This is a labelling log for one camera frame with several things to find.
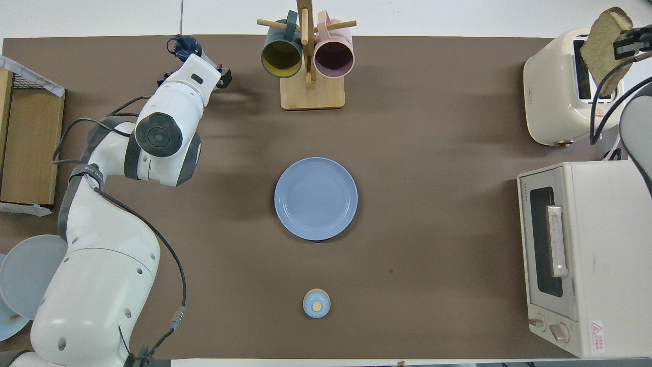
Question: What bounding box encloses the black wire basket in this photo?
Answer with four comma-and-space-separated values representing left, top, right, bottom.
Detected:
10, 72, 51, 92

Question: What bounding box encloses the toasted bread slice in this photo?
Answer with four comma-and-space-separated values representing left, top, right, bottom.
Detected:
580, 7, 634, 98

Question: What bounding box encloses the teal mug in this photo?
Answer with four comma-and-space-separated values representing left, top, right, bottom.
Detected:
261, 10, 304, 79

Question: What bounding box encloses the wooden mug rack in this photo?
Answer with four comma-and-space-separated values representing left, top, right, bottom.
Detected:
257, 0, 357, 111

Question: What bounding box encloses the small blue bell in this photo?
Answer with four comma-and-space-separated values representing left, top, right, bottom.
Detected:
303, 289, 331, 319

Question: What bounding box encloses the pale grey plate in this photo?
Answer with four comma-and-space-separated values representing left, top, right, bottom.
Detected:
0, 234, 69, 322

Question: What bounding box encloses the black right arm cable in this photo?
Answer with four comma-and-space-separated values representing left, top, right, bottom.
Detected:
590, 54, 652, 146

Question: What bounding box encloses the blue round plate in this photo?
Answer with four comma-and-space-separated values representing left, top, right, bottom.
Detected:
274, 157, 358, 241

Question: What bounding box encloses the wooden shelf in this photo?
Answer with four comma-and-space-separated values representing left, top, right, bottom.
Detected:
0, 69, 66, 205

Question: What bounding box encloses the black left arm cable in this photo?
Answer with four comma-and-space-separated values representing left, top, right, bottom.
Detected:
52, 96, 187, 365

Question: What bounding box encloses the pink mug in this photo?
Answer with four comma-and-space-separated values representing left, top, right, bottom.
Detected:
313, 11, 355, 79

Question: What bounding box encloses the light blue plate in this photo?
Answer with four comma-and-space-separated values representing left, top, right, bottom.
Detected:
0, 252, 31, 342

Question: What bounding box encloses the cream two-slot toaster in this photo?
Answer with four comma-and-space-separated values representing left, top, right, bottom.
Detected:
523, 28, 626, 148

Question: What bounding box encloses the brown table mat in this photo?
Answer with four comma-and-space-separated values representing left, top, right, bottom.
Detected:
0, 35, 630, 360

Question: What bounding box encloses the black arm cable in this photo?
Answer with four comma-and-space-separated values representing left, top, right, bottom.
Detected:
590, 54, 652, 146
52, 96, 187, 365

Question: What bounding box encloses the white bottle with blue cap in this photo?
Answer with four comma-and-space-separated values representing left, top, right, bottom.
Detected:
167, 35, 203, 62

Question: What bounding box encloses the white toaster oven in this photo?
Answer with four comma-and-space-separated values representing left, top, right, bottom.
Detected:
517, 161, 652, 359

